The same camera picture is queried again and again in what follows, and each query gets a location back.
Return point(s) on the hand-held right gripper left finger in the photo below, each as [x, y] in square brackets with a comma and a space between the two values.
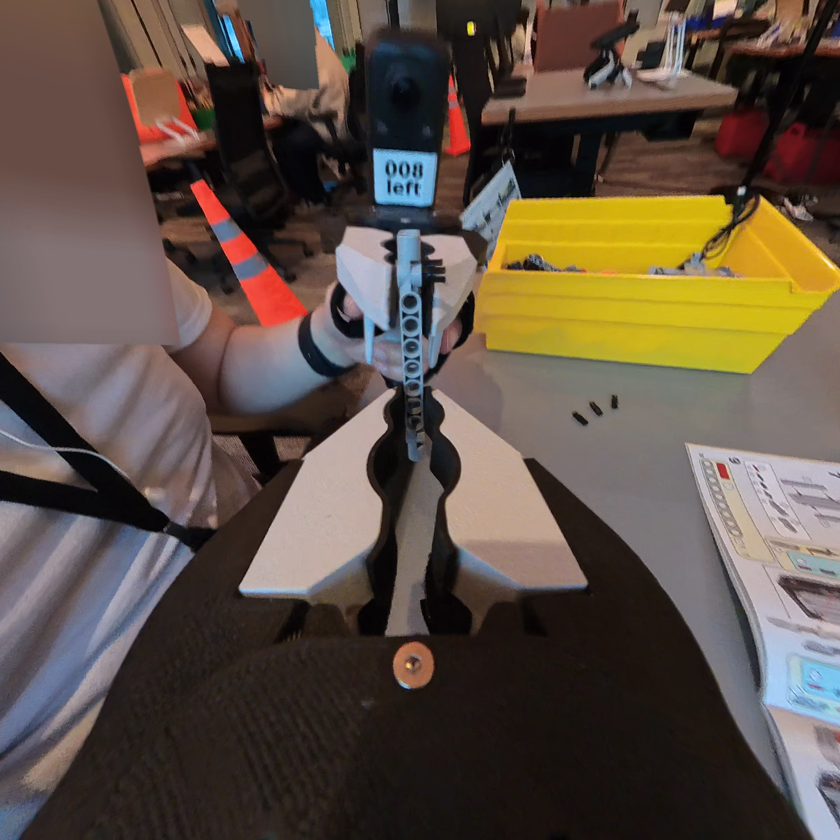
[308, 525]

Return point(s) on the idle black white gripper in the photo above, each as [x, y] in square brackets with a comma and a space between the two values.
[607, 59]

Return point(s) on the red storage bin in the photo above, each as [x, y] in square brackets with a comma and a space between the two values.
[807, 154]
[738, 131]

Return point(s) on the brown chair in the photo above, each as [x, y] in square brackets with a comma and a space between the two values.
[577, 33]

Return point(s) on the orange traffic cone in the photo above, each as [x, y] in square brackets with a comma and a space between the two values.
[249, 262]
[456, 124]

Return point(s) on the grey office desk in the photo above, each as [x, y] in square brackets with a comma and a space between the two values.
[590, 98]

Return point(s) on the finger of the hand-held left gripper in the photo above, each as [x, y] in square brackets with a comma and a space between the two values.
[371, 269]
[453, 269]

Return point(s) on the person's left hand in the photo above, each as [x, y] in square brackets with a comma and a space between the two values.
[341, 341]

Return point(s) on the grey bent toy beam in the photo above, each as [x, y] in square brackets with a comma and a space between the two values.
[408, 256]

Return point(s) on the clear plastic bags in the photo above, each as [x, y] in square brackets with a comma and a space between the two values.
[492, 210]

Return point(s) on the open building instruction booklet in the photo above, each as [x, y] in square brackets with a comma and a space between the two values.
[774, 558]

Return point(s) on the yellow plastic bin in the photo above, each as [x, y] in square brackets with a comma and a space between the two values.
[623, 315]

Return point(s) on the black wristband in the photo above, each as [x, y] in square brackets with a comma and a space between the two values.
[313, 351]

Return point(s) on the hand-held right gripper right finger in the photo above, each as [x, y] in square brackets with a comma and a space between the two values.
[518, 525]

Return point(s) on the pile of grey toy parts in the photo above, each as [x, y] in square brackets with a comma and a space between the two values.
[544, 264]

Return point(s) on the black office chair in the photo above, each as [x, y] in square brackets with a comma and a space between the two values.
[243, 164]

